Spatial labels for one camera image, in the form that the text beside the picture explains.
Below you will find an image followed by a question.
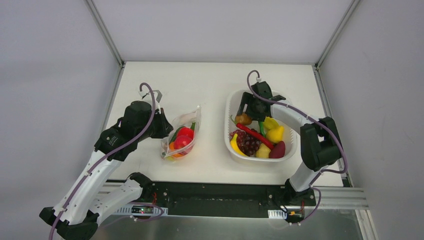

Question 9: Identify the white plastic basket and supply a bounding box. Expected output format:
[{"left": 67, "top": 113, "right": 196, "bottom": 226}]
[{"left": 224, "top": 89, "right": 299, "bottom": 165}]

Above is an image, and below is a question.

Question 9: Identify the green cucumber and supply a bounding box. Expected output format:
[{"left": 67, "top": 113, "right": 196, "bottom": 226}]
[{"left": 169, "top": 126, "right": 185, "bottom": 144}]

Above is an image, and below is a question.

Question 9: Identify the brown kiwi fruit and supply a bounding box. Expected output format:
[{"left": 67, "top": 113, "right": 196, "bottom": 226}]
[{"left": 235, "top": 112, "right": 253, "bottom": 126}]

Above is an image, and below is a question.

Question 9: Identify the orange fruit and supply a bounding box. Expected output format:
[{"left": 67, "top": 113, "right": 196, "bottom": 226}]
[{"left": 168, "top": 142, "right": 184, "bottom": 158}]

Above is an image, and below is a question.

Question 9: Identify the clear zip top bag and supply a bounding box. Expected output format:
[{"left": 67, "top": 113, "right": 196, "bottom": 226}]
[{"left": 161, "top": 105, "right": 202, "bottom": 162}]

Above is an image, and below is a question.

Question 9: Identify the red tomato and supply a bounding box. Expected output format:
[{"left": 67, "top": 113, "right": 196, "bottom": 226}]
[{"left": 176, "top": 126, "right": 195, "bottom": 139}]

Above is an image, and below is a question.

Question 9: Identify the yellow pear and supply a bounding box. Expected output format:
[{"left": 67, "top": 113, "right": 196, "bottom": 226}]
[{"left": 265, "top": 126, "right": 285, "bottom": 144}]

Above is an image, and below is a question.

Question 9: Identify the red apple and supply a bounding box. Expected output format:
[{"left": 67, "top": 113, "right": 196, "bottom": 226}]
[{"left": 174, "top": 136, "right": 192, "bottom": 150}]

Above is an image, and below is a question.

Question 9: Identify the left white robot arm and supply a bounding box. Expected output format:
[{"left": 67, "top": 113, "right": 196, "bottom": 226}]
[{"left": 39, "top": 100, "right": 173, "bottom": 240}]

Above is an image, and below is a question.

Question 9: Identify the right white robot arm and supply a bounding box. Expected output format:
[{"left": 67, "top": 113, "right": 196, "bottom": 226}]
[{"left": 236, "top": 81, "right": 346, "bottom": 205}]

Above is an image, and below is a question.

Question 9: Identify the purple grape bunch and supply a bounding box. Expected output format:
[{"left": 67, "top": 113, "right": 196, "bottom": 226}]
[{"left": 229, "top": 129, "right": 261, "bottom": 157}]

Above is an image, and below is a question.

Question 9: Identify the red chili pepper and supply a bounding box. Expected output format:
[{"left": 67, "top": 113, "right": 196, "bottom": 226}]
[{"left": 235, "top": 123, "right": 274, "bottom": 150}]

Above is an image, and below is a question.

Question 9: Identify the large yellow banana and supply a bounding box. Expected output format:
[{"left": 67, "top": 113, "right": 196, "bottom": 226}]
[{"left": 230, "top": 133, "right": 247, "bottom": 157}]

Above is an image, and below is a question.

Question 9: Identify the yellow potato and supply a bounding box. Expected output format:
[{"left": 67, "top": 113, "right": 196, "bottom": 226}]
[{"left": 255, "top": 143, "right": 271, "bottom": 159}]

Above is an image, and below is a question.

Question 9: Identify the dark purple sweet potato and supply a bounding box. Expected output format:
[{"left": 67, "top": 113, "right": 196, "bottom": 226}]
[{"left": 268, "top": 141, "right": 286, "bottom": 159}]

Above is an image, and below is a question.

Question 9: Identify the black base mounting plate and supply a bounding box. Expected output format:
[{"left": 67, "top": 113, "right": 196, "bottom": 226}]
[{"left": 134, "top": 181, "right": 317, "bottom": 218}]

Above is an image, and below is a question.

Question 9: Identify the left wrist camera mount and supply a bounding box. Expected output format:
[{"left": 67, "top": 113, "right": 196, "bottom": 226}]
[{"left": 138, "top": 90, "right": 163, "bottom": 110}]

